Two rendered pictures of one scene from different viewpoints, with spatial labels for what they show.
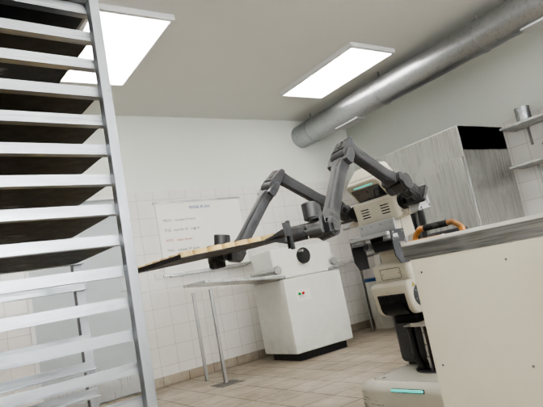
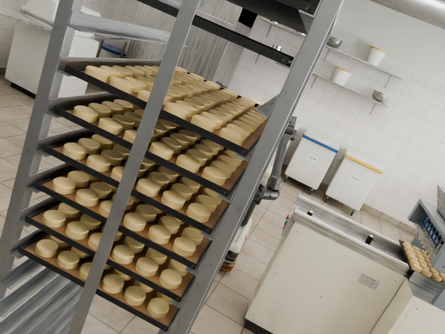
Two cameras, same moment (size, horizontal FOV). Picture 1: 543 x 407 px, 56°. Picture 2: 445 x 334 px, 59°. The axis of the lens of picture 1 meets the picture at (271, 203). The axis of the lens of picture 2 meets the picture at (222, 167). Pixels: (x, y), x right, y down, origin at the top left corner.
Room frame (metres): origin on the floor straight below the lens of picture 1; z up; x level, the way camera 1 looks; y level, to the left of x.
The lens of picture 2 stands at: (0.58, 1.43, 1.69)
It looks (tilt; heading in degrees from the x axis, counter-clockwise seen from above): 18 degrees down; 317
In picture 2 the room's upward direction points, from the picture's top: 23 degrees clockwise
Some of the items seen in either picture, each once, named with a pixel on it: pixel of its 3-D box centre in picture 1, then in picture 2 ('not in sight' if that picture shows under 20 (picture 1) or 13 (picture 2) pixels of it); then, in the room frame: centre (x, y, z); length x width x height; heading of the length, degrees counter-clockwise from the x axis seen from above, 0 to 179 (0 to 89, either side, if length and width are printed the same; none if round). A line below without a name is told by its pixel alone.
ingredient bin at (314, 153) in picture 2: not in sight; (310, 162); (4.00, -3.38, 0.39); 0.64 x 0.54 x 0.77; 125
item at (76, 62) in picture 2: not in sight; (135, 66); (1.59, 0.93, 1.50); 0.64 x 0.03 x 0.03; 130
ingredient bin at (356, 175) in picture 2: not in sight; (351, 182); (3.47, -3.76, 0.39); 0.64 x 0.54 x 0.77; 123
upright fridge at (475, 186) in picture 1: (446, 233); (183, 57); (5.88, -1.88, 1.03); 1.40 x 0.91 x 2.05; 35
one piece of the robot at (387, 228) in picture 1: (379, 244); not in sight; (2.51, -0.48, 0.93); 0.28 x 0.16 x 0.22; 40
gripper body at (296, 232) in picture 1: (296, 233); (261, 193); (1.82, -0.07, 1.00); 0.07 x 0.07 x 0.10; 85
